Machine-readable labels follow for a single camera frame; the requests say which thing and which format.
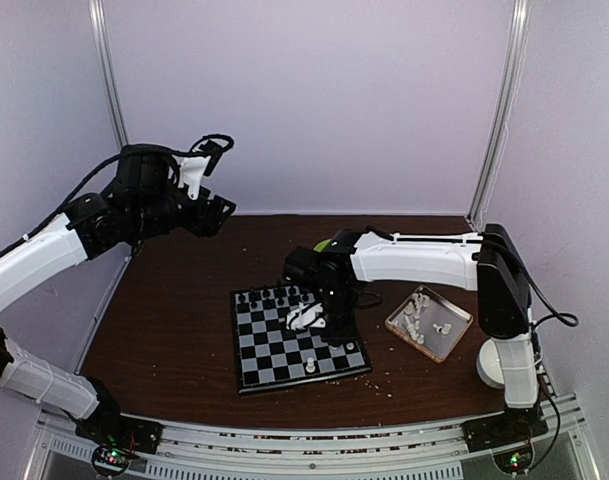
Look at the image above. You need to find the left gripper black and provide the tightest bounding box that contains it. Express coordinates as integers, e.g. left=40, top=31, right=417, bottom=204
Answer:
left=132, top=177, right=235, bottom=237

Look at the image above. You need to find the white chess piece tall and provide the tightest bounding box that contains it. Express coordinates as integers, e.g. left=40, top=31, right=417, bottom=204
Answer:
left=305, top=357, right=317, bottom=374

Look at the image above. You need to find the black white chessboard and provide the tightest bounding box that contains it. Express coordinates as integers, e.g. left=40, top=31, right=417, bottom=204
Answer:
left=230, top=284, right=372, bottom=395

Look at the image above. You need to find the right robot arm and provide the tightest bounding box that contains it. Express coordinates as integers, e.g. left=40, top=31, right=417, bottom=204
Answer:
left=282, top=224, right=539, bottom=442

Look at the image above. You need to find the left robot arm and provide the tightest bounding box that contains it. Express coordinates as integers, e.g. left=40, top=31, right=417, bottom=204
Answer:
left=0, top=134, right=236, bottom=444

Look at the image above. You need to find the green plate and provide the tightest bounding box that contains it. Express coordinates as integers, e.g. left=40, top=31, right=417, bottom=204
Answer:
left=313, top=239, right=330, bottom=252

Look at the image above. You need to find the metal wooden tray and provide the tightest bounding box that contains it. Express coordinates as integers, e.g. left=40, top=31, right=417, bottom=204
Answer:
left=384, top=285, right=474, bottom=364

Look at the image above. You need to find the white piece in tray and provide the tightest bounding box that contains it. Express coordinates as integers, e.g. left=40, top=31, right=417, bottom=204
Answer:
left=433, top=323, right=452, bottom=335

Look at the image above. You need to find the white bowl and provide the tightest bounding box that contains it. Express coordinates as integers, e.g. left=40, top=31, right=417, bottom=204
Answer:
left=476, top=339, right=505, bottom=390

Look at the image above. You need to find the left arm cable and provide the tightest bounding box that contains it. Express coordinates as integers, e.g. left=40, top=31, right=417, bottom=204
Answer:
left=13, top=132, right=235, bottom=246

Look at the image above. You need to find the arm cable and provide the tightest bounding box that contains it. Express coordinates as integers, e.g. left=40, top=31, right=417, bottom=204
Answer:
left=13, top=132, right=235, bottom=246
left=483, top=239, right=580, bottom=327

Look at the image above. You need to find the front aluminium rail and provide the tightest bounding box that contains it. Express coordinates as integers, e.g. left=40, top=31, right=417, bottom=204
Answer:
left=19, top=395, right=607, bottom=479

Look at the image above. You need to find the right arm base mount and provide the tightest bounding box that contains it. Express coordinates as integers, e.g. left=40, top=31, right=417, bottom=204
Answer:
left=461, top=414, right=548, bottom=476

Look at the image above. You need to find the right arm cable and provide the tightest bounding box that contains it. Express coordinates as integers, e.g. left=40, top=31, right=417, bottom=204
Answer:
left=483, top=239, right=580, bottom=327

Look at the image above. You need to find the left aluminium frame post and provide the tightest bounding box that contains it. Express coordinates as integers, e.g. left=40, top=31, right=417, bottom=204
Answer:
left=88, top=0, right=128, bottom=148

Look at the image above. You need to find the aluminium frame post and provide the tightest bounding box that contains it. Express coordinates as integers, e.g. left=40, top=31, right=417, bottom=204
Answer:
left=467, top=0, right=531, bottom=231
left=88, top=0, right=128, bottom=148

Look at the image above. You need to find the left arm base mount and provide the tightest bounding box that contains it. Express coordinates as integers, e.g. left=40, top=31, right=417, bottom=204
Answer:
left=73, top=416, right=163, bottom=478

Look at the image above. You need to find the right aluminium frame post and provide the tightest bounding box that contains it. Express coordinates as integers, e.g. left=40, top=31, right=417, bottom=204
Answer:
left=467, top=0, right=531, bottom=231

